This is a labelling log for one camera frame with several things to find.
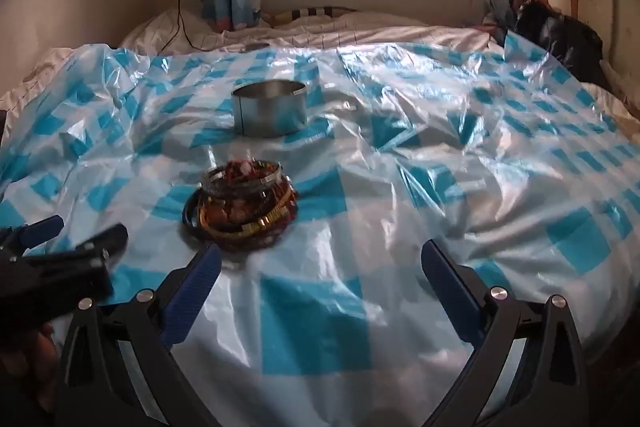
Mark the person's left hand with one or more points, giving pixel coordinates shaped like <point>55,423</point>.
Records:
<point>25,367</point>

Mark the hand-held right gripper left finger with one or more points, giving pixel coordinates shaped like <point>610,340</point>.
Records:
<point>192,287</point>

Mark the heap of clothes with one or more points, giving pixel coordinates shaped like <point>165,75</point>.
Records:
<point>500,12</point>

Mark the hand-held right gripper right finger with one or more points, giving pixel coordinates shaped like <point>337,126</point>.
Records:
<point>450,287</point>

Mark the round metal tin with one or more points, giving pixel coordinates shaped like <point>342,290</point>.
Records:
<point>270,112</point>

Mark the round metal tin lid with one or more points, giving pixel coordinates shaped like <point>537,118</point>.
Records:
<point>256,47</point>

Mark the black bag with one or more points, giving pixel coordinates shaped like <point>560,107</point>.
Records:
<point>565,42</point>

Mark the striped pillow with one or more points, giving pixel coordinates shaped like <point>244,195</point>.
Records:
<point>310,13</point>

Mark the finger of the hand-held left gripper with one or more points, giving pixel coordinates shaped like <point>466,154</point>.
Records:
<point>40,232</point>
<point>107,242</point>

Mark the blue checkered plastic sheet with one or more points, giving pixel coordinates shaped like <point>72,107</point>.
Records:
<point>425,187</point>

